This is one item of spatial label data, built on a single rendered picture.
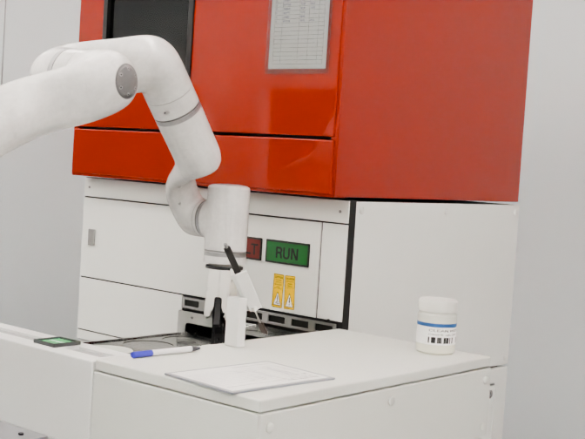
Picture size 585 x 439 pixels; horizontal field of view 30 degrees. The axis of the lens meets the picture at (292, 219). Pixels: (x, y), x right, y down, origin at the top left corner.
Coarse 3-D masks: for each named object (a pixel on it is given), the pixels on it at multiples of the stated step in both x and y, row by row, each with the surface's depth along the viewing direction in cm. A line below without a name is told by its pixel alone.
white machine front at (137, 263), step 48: (96, 192) 265; (144, 192) 254; (96, 240) 265; (144, 240) 254; (192, 240) 244; (288, 240) 226; (336, 240) 218; (96, 288) 265; (144, 288) 254; (192, 288) 244; (336, 288) 218; (96, 336) 265
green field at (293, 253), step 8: (272, 248) 228; (280, 248) 227; (288, 248) 225; (296, 248) 224; (304, 248) 223; (272, 256) 228; (280, 256) 227; (288, 256) 225; (296, 256) 224; (304, 256) 223; (304, 264) 223
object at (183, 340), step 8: (160, 336) 233; (168, 336) 233; (176, 336) 234; (184, 336) 235; (192, 336) 235; (200, 336) 236; (96, 344) 218; (104, 344) 219; (112, 344) 219; (120, 344) 220; (128, 344) 221; (136, 344) 222; (144, 344) 222; (152, 344) 223; (160, 344) 224; (168, 344) 224; (176, 344) 224; (184, 344) 225; (192, 344) 225; (200, 344) 226
